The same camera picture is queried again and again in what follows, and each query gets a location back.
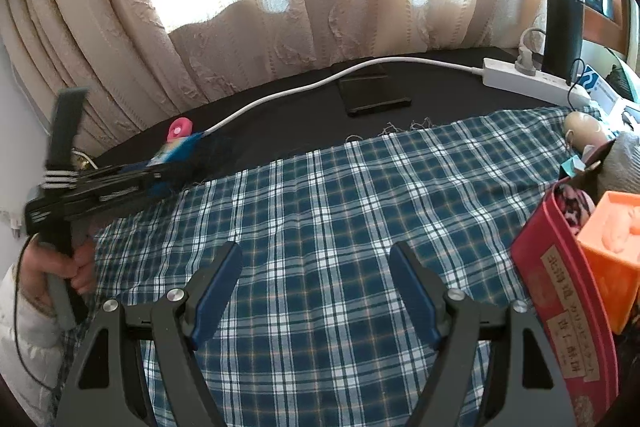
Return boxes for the white power cable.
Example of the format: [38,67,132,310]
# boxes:
[192,57,486,138]

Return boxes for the wooden window sill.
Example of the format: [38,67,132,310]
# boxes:
[585,7,629,48]

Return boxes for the blue plaid cloth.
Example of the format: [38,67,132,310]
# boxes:
[57,106,617,427]

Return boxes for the cream curtain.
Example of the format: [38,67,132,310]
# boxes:
[0,0,551,158]

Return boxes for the beige plastic item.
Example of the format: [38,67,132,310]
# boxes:
[564,111,608,148]

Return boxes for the pink knit glove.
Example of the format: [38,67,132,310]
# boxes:
[555,184,596,238]

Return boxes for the person's left forearm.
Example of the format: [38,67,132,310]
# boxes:
[0,267,68,423]

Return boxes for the orange plastic box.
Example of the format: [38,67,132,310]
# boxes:
[577,191,640,336]

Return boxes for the red rectangular box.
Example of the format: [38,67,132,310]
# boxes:
[510,184,640,427]

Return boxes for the grey and orange knit hat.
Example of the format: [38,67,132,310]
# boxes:
[597,132,640,202]

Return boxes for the pink toy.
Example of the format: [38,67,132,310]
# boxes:
[167,117,194,144]

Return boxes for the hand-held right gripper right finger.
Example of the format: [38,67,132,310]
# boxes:
[389,242,571,427]

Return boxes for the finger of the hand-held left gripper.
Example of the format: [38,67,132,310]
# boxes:
[125,159,198,208]

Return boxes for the black phone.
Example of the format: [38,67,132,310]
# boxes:
[336,62,413,116]

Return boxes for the black thermos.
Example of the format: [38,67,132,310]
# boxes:
[542,0,585,81]

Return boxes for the grey plug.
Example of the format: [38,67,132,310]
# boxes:
[515,27,549,76]

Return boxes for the thin black cable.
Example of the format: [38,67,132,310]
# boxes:
[14,237,57,392]

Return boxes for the white power strip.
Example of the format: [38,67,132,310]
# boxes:
[482,58,592,108]

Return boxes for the person's left hand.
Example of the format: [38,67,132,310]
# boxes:
[19,237,97,308]

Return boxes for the blue and white box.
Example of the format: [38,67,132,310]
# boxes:
[582,64,640,118]

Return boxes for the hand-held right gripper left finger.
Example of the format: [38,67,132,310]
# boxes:
[55,241,243,427]

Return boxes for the teal clip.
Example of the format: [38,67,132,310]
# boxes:
[561,156,587,178]

